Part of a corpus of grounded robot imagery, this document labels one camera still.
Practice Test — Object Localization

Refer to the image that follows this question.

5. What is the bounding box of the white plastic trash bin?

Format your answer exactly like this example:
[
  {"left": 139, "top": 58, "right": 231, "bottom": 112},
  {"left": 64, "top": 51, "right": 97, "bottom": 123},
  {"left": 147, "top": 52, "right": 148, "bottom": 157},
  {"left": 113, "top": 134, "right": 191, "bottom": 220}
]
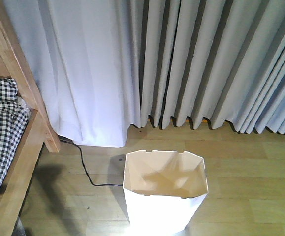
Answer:
[{"left": 123, "top": 150, "right": 209, "bottom": 236}]

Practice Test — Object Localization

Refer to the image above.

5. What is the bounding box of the light grey curtain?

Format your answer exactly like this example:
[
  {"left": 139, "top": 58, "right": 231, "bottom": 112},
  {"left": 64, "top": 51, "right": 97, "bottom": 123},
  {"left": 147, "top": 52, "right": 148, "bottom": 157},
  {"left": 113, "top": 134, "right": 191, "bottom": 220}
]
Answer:
[{"left": 4, "top": 0, "right": 285, "bottom": 147}]

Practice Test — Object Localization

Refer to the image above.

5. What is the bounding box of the black white checkered bedding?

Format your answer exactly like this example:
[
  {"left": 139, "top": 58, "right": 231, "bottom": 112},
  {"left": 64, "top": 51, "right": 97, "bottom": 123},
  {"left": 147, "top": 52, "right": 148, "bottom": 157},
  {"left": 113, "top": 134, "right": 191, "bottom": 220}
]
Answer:
[{"left": 0, "top": 76, "right": 30, "bottom": 223}]

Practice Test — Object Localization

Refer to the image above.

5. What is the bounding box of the round grey rug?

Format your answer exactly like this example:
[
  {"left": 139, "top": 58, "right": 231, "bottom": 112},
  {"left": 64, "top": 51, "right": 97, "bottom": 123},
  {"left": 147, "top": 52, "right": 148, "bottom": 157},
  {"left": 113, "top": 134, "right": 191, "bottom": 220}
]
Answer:
[{"left": 11, "top": 217, "right": 26, "bottom": 236}]

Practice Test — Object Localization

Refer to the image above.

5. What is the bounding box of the black power cord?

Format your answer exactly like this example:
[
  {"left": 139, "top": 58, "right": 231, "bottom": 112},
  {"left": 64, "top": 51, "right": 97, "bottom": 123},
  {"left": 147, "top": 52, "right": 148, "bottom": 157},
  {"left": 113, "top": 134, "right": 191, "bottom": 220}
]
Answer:
[{"left": 58, "top": 137, "right": 124, "bottom": 187}]

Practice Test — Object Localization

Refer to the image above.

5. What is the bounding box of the wooden bed frame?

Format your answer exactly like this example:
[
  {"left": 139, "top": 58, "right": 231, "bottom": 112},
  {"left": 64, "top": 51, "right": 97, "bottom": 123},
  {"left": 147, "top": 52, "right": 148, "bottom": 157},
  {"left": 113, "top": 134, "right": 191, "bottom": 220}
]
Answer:
[{"left": 0, "top": 0, "right": 60, "bottom": 236}]

